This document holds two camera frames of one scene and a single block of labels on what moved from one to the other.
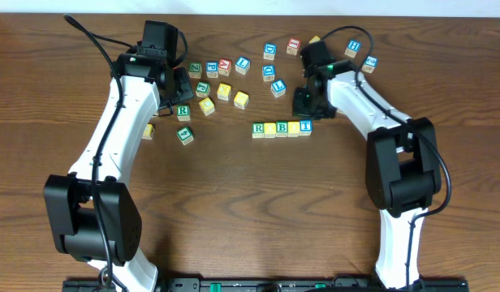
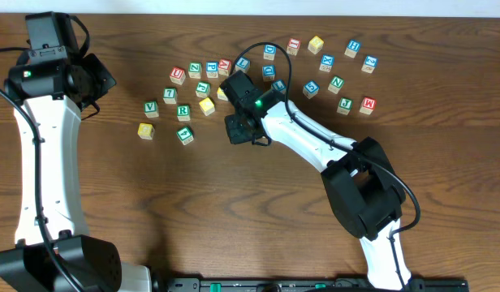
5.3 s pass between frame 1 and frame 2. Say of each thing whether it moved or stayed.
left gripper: moved
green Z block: stayed
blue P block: stayed
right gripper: moved
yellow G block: stayed
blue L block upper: stayed
